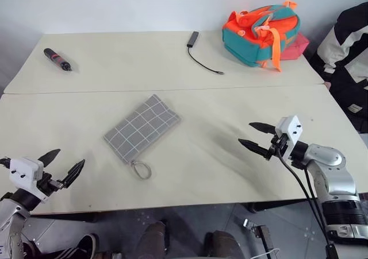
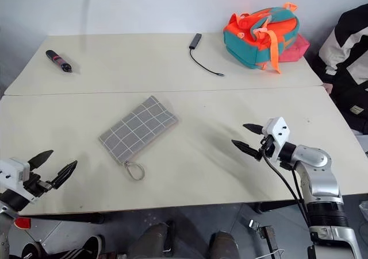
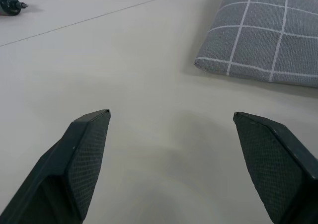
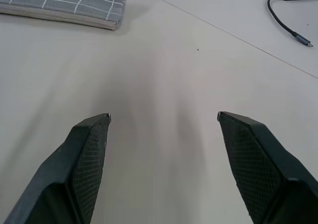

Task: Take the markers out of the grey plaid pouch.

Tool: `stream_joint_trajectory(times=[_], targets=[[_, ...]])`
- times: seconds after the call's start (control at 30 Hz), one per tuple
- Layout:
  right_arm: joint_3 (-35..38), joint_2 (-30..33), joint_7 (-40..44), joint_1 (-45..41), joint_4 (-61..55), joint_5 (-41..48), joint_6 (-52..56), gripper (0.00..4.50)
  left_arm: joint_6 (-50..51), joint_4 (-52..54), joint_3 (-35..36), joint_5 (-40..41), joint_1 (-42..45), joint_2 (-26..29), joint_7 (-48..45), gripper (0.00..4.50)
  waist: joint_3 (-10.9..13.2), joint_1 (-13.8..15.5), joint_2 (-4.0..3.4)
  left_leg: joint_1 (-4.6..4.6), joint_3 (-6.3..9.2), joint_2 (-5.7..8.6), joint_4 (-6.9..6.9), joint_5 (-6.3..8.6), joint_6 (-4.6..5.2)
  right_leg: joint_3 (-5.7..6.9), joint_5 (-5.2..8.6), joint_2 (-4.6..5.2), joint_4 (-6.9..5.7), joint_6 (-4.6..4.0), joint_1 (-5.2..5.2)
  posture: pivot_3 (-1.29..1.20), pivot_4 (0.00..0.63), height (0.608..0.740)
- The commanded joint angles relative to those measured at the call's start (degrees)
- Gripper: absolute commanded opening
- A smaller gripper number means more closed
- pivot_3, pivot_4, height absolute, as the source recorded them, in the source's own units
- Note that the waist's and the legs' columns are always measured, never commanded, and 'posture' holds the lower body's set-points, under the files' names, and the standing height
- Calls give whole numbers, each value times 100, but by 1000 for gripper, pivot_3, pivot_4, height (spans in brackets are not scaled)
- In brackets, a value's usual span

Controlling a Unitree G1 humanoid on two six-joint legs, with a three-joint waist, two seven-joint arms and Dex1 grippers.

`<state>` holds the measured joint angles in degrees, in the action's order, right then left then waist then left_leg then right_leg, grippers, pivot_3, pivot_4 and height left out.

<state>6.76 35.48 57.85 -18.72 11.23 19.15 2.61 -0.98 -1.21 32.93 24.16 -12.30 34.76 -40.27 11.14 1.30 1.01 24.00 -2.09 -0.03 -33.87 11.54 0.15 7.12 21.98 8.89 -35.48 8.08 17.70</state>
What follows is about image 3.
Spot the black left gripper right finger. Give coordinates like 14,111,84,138
233,111,318,224

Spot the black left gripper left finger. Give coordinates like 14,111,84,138
0,109,112,224

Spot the grey checked cushion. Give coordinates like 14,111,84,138
193,0,318,89

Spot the black electric screwdriver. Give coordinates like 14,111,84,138
0,0,29,17

